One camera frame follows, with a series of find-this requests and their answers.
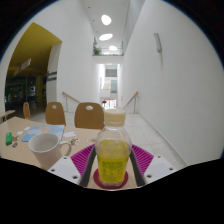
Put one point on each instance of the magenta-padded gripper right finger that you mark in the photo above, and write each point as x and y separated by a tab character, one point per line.
156	168

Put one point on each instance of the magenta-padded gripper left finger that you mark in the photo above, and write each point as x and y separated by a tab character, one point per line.
65	168

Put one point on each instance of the clear bottle with yellow drink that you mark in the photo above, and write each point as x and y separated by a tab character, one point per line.
113	156

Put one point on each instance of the white ceramic mug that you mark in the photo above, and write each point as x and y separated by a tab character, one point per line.
45	150

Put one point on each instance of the flat round red coaster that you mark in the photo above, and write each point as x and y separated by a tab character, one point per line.
96	180

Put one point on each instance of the small white paper piece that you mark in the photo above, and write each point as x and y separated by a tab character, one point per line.
69	134

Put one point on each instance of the light blue printed paper sheet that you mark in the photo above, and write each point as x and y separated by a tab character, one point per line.
45	130

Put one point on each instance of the group of wooden chairs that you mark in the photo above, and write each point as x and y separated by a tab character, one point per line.
88	116

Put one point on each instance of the wooden stair handrail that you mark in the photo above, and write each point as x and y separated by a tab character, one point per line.
70	97
131	99

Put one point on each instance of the white hanging sign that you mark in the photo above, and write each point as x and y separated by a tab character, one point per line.
22	66

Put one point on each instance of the green balcony plant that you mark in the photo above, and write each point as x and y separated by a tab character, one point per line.
97	50

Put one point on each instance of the group of round ceiling lights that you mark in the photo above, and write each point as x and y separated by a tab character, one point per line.
106	36

